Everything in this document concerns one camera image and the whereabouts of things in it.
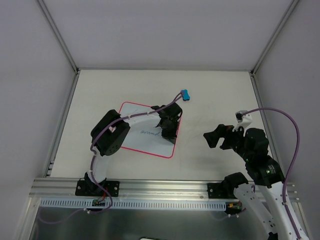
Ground pink framed whiteboard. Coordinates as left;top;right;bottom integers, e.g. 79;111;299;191
120;101;181;159

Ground blue whiteboard eraser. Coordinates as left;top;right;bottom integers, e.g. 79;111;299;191
180;89;191;102

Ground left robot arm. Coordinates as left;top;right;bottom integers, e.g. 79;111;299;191
90;102;183;159

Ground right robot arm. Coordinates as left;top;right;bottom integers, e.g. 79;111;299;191
203;124;309;240

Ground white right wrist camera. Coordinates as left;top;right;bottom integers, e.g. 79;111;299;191
232;110;253;132

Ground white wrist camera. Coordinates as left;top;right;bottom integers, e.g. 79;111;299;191
232;110;253;132
109;126;117;133

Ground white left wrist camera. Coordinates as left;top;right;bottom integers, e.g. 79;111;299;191
109;126;117;133

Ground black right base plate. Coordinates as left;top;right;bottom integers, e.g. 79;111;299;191
206;182;236;199

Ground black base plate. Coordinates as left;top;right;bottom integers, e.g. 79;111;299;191
206;182;236;199
75;178;120;197

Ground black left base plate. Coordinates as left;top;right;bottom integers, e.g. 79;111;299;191
75;178;120;197

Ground white slotted cable duct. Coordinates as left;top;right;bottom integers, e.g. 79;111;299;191
39;198;227;212

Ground left aluminium frame post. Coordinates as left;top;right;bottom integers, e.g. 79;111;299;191
36;0;80;75

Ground aluminium frame post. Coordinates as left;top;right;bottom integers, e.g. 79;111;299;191
36;0;80;75
250;0;300;76

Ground aluminium mounting rail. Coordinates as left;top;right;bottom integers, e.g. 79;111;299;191
28;177;213;201

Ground right aluminium frame post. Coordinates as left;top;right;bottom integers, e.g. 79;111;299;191
250;0;300;76

